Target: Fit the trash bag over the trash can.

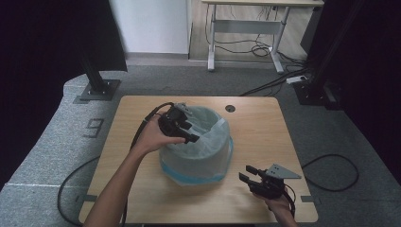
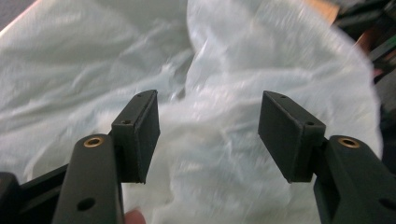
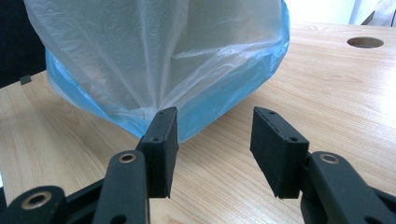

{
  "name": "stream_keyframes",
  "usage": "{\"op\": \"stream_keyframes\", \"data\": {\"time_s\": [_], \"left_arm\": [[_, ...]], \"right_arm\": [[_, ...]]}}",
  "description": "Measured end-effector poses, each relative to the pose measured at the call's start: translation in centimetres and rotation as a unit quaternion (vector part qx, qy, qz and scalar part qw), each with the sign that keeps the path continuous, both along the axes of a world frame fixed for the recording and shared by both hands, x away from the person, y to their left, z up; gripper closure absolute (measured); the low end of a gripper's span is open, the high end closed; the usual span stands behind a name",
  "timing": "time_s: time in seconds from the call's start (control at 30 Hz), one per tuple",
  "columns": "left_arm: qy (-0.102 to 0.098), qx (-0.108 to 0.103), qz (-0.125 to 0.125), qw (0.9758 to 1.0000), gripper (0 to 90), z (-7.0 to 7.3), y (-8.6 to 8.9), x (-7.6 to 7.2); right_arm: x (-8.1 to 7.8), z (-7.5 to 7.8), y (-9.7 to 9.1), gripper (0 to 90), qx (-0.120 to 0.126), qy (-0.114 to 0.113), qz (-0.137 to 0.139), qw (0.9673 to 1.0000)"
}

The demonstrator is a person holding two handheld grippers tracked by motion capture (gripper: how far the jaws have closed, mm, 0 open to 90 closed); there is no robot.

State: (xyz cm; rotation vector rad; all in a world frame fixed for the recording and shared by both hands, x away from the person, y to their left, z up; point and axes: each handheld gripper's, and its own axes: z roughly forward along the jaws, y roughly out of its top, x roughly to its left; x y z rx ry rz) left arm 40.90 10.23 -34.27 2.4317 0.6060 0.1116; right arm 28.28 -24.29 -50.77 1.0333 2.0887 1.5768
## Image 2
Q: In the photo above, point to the white plastic bag blue band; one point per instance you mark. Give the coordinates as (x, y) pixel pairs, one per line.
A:
(224, 59)

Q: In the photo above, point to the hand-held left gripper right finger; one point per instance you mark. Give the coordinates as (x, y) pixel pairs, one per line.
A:
(351, 180)

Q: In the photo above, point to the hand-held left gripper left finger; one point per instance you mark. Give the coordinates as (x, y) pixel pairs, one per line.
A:
(93, 174)

